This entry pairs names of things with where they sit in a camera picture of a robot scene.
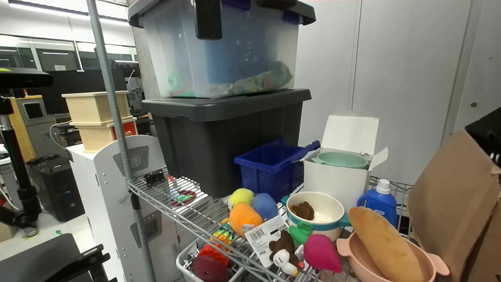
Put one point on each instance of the brown plush doll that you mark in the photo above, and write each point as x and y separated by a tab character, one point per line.
284	243

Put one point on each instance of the blue plastic bin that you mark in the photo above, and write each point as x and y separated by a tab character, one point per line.
266	167

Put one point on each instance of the dark grey storage tote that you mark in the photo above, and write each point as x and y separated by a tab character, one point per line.
208	146

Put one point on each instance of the yellow plush ball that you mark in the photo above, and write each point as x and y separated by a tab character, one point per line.
241	198

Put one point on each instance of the blue plush ball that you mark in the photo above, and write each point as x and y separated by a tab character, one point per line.
265	206

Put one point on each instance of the orange plush ball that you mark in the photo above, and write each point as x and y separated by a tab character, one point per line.
244	218

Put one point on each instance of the clear plastic storage bin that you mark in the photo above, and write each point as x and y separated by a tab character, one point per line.
235	57

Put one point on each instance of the brown plush piece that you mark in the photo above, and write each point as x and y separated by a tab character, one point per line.
302	210

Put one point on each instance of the pack of coloured pieces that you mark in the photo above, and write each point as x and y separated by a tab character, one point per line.
180	196

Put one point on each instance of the mint green bowl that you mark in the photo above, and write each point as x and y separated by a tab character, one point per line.
342	159

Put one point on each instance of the white cardboard box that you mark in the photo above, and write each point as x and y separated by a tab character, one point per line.
334	182

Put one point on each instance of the white barcode tag card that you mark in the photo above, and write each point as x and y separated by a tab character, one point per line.
263	237

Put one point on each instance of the white bowl teal rim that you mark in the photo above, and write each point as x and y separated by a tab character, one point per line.
326	206

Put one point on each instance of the small black labelled box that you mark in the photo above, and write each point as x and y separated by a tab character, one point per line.
155	179

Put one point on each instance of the green plush toy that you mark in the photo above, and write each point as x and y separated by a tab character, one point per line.
298	234

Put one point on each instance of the pink plush toy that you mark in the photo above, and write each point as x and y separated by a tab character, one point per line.
321	253

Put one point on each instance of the blue detergent bottle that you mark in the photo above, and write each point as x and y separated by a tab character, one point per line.
378	204

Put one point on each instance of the white grey cabinet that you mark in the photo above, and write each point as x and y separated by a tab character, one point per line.
104	209

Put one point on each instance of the metal shelf pole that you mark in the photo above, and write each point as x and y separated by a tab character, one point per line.
107	68

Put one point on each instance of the large brown cardboard box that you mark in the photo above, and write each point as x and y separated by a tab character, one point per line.
454	209

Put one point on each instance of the tan machine with screen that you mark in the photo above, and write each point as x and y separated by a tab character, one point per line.
32	120

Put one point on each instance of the black wall monitor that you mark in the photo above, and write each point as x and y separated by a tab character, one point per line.
57	60

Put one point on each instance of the black camera stand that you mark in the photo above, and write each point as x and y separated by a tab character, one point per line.
16	157

